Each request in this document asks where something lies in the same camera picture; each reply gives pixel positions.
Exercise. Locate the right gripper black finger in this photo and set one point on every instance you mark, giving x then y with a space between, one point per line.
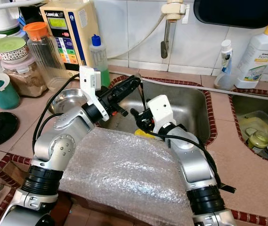
136 113

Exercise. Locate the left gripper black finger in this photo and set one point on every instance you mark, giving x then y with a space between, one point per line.
128 83
129 94

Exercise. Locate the yellow plastic bowl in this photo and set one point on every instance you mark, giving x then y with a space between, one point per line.
145 133

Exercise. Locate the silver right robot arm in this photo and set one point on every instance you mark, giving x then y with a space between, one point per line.
192 160

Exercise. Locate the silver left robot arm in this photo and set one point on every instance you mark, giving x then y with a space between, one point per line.
63 141

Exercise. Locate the shallow steel dish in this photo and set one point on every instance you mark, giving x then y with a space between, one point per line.
72 100

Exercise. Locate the green liquid bottle blue cap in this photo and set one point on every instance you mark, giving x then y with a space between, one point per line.
100 56

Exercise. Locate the steel sink basin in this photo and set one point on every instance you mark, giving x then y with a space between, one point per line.
190 103
242 106

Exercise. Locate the dark metal faucet pipe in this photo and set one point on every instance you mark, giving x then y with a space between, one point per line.
165 42

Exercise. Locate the clear bubble wrap sheet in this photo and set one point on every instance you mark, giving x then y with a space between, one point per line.
124 179

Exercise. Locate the clear jar orange lid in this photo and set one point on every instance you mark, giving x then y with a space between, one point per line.
49 61

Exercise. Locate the beige water ionizer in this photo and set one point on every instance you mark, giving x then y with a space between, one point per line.
89 23

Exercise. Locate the brown powder jar pink lid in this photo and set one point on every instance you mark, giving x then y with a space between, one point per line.
30 82

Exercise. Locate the beige faucet water filter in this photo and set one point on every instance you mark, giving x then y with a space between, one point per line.
174 10

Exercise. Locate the small white spray bottle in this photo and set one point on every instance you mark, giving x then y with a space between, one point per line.
224 61

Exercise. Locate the teal cup white rim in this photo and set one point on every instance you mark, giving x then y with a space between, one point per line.
6 98

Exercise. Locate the clear plastic container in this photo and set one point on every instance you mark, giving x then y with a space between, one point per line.
254 123

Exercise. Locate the patterned bowl green lid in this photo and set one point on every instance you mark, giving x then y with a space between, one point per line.
9 46

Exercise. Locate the white detergent bottle yellow cap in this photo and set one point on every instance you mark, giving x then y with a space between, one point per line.
256 61

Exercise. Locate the black pan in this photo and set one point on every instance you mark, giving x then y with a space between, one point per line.
237 13

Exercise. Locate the white plastic jug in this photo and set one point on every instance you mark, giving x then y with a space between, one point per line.
4 19

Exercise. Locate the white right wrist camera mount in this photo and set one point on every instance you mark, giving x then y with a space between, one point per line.
161 110

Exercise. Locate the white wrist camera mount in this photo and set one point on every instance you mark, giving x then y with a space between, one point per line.
89 84
161 110

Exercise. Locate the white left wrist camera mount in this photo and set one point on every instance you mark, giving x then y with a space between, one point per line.
89 84

